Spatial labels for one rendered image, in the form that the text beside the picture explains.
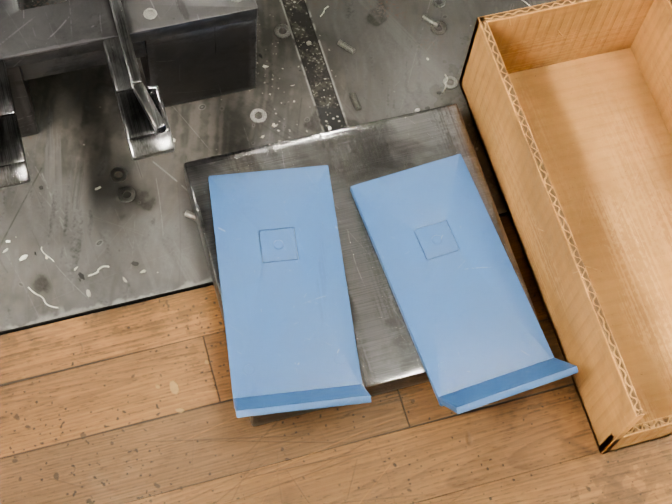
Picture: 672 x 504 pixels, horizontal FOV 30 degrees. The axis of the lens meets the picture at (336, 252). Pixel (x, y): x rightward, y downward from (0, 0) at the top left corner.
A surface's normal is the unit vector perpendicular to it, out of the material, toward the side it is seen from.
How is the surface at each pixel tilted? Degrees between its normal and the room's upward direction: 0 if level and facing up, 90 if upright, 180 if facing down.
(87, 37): 0
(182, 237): 0
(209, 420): 0
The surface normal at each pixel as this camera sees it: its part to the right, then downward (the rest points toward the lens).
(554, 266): -0.96, 0.22
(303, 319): 0.07, -0.42
